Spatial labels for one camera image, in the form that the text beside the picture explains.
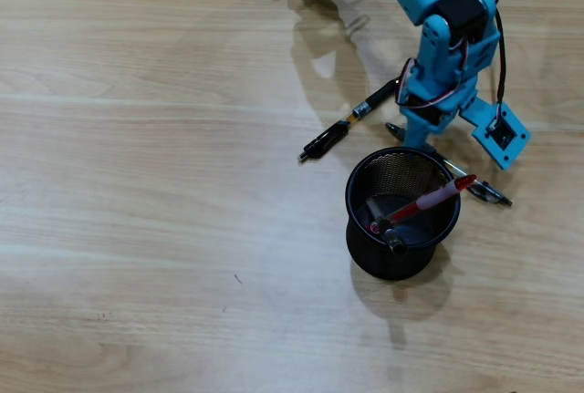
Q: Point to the black retractable pen with label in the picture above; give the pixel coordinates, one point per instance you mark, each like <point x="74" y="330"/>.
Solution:
<point x="326" y="137"/>

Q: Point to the black mesh pen holder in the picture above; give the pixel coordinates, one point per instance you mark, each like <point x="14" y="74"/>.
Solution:
<point x="392" y="265"/>

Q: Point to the grey clear retractable pen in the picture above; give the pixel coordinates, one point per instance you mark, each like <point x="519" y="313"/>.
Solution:
<point x="483" y="190"/>

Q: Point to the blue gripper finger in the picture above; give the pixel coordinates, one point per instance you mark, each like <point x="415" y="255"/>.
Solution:
<point x="417" y="135"/>

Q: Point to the red retractable pen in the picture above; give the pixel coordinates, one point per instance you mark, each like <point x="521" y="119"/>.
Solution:
<point x="435" y="197"/>

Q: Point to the clear capped pen black grip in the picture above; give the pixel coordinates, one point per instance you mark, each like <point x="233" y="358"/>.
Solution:
<point x="394" y="240"/>

